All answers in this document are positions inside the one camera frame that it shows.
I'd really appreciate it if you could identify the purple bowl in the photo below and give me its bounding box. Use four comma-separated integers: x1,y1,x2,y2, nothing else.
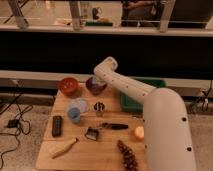
86,76,107,95

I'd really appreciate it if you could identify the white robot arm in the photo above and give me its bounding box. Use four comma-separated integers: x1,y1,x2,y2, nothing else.
94,57,197,171

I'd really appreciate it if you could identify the red bowl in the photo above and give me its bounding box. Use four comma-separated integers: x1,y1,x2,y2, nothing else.
58,77,78,96

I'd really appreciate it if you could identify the small metal cup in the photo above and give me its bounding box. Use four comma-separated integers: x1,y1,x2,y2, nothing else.
94,102,105,117

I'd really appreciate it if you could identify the green plastic tray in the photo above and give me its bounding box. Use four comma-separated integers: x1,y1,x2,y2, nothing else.
120,77,166,113

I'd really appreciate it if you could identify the blue cup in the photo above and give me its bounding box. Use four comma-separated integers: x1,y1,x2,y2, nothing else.
68,107,80,123

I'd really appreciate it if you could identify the orange fruit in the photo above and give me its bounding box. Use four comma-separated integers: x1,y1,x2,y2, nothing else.
134,126,144,140

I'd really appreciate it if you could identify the black remote control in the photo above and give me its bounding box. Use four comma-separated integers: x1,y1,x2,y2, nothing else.
52,116,62,137

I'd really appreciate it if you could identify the brown pine cone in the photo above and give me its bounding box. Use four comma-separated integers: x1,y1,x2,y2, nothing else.
117,140,138,171

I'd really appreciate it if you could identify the person in background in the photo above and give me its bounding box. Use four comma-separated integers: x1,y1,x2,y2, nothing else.
121,0,166,27

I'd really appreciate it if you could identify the black power adapter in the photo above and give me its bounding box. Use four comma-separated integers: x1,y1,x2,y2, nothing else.
7,119,19,128

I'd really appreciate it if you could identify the black handled peeler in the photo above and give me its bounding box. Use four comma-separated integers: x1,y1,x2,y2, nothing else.
85,122,129,141

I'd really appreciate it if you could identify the wooden handled brush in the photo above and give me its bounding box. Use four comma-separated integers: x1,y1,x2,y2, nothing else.
49,138,78,159

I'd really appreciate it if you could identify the black floor cable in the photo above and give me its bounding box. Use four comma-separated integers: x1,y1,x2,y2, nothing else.
0,79,34,169

